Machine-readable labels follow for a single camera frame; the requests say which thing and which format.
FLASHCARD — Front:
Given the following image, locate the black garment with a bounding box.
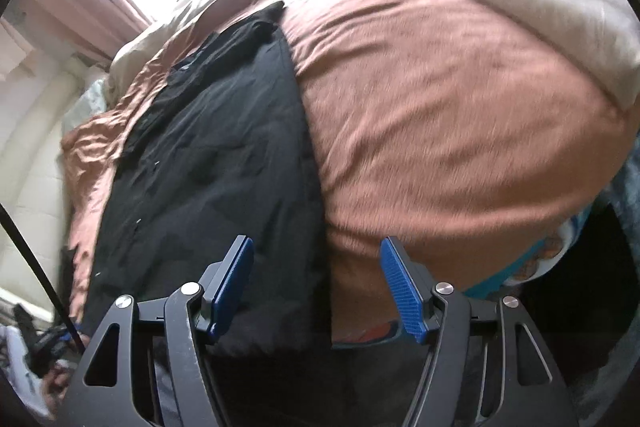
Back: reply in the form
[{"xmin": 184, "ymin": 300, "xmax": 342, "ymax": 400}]
[{"xmin": 80, "ymin": 2, "xmax": 331, "ymax": 357}]

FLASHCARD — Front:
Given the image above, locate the left hand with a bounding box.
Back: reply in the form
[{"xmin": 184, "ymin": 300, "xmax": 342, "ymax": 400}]
[{"xmin": 41, "ymin": 365, "xmax": 73, "ymax": 412}]

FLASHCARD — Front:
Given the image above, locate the brown fuzzy blanket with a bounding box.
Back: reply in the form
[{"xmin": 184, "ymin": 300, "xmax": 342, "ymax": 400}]
[{"xmin": 62, "ymin": 0, "xmax": 639, "ymax": 343}]

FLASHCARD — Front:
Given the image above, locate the pink curtain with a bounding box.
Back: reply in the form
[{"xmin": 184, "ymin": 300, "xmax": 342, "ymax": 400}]
[{"xmin": 22, "ymin": 0, "xmax": 151, "ymax": 63}]

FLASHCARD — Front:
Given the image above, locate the black cable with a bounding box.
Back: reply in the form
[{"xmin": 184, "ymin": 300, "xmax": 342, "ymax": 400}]
[{"xmin": 0, "ymin": 201, "xmax": 87, "ymax": 353}]

